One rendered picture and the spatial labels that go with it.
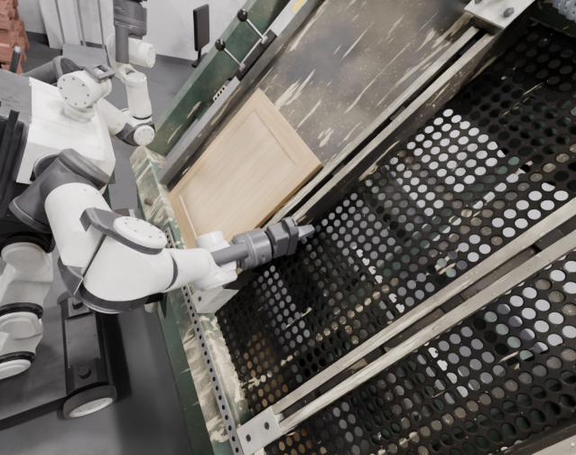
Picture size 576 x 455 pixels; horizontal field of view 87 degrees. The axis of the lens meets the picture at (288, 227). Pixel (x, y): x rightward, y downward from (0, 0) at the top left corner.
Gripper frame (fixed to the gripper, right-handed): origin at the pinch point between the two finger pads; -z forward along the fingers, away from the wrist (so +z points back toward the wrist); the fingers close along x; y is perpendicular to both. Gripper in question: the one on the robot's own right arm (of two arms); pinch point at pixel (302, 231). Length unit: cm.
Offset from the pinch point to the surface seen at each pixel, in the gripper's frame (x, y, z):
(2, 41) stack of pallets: -76, 346, 115
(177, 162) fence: -24, 66, 19
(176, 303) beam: -37, 12, 35
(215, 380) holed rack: -32.4, -16.7, 31.2
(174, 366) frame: -101, 14, 47
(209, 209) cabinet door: -21.6, 34.8, 15.5
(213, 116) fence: -5, 66, 3
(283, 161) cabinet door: 1.7, 25.6, -6.9
